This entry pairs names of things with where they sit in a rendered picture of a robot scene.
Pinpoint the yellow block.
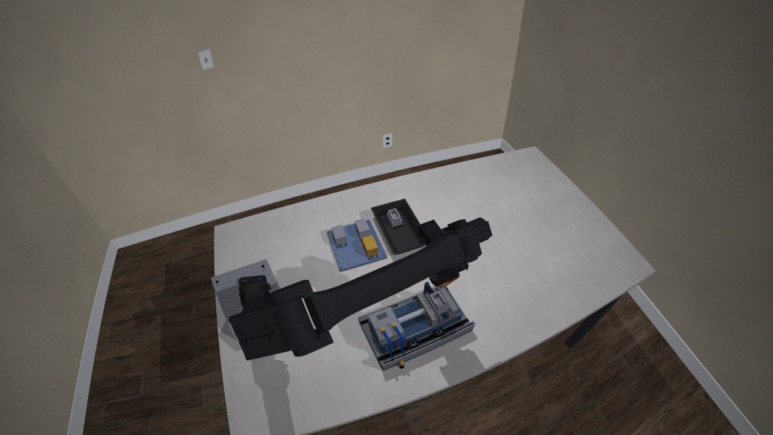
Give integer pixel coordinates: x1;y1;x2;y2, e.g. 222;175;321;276
362;235;378;257

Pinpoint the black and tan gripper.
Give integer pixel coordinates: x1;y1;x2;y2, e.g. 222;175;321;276
429;263;469;289

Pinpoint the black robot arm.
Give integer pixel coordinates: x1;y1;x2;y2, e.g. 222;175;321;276
229;217;492;361

